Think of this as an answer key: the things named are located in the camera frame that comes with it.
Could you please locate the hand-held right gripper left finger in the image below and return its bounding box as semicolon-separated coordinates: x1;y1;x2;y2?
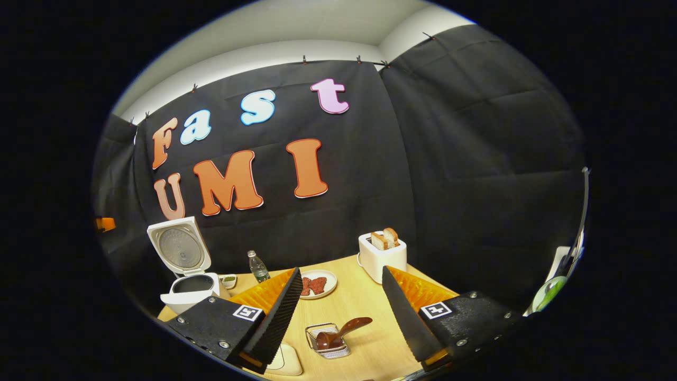
167;267;303;374

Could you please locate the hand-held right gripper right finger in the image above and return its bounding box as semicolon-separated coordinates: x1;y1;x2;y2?
382;266;524;371

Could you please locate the cream square rice dish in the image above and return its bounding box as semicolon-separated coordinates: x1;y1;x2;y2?
264;343;303;376

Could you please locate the brown wooden spoon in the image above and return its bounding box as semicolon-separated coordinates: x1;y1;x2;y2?
316;317;373;350

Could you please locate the white rice cooker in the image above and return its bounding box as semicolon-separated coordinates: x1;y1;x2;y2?
147;216;229;315

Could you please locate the clear plastic water bottle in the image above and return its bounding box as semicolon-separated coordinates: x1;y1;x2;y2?
248;250;271;284

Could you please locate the white toaster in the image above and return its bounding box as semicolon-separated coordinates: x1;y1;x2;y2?
358;228;408;285

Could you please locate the white round plate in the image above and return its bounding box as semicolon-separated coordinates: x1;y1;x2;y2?
299;269;338;300

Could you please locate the green round object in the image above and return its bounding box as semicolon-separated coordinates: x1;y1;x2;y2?
530;275;568;313

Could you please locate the white box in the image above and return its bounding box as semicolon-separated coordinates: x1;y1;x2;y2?
545;246;582;281

